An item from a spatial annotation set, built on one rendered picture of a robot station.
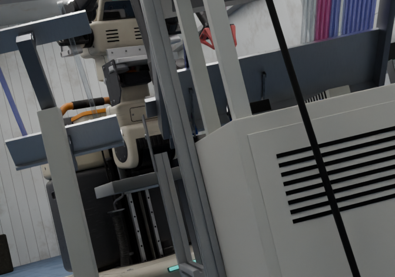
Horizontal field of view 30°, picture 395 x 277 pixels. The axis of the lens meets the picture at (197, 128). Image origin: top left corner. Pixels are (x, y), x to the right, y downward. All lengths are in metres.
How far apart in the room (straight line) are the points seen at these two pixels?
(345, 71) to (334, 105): 1.00
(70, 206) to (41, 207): 8.67
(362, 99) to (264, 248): 0.31
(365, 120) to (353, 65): 0.99
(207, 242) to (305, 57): 0.75
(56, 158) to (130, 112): 0.81
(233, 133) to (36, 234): 9.51
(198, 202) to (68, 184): 0.53
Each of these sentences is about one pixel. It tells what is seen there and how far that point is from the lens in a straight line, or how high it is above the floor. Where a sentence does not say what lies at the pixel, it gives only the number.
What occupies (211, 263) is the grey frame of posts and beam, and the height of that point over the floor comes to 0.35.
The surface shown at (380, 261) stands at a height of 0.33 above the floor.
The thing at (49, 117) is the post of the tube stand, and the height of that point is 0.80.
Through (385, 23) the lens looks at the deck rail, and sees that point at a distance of 2.20.
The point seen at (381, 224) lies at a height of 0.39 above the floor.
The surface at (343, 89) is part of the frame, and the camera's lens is 1.67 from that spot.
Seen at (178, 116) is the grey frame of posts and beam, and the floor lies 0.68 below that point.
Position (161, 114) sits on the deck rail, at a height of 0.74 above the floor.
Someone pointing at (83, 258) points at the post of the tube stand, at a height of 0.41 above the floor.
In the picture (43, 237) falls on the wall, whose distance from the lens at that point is 10.71.
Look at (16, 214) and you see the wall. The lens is 10.66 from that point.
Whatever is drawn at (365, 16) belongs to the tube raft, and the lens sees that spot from 2.20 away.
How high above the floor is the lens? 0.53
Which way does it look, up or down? 4 degrees up
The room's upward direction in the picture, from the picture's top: 14 degrees counter-clockwise
